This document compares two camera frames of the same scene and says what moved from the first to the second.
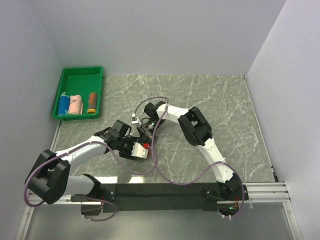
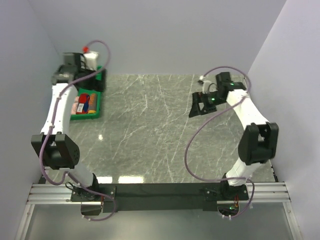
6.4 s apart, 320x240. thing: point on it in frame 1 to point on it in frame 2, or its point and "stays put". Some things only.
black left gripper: (128, 154) to (97, 85)
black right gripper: (145, 134) to (196, 110)
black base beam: (189, 197) stays put
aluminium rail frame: (268, 193) stays put
